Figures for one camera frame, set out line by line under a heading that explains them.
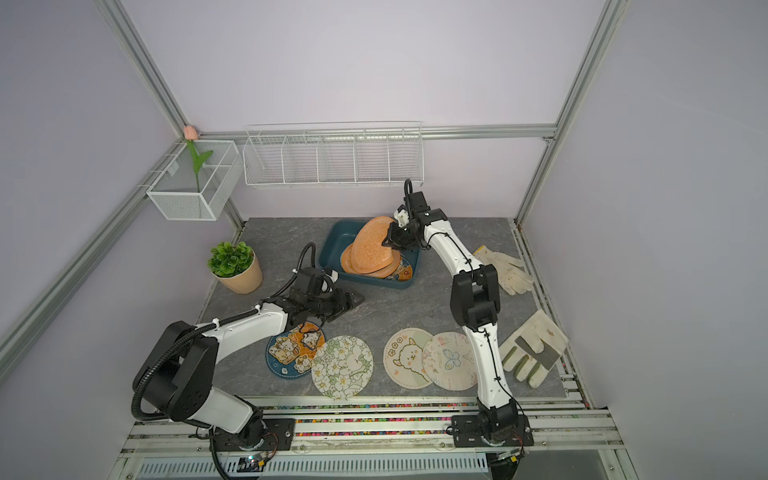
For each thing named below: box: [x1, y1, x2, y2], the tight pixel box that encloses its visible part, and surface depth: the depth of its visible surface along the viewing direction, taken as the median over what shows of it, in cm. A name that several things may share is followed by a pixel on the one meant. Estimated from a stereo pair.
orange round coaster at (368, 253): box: [351, 216, 394, 274], surface depth 101 cm
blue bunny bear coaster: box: [386, 254, 413, 281], surface depth 107 cm
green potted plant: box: [208, 241, 263, 294], surface depth 93 cm
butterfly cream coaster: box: [422, 331, 478, 391], surface depth 87 cm
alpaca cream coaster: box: [383, 328, 433, 389], surface depth 88 cm
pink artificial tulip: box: [184, 125, 213, 192], surface depth 93 cm
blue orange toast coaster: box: [265, 321, 326, 379], surface depth 88 cm
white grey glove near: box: [499, 309, 569, 389], surface depth 89 cm
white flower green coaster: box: [311, 335, 374, 400], surface depth 86 cm
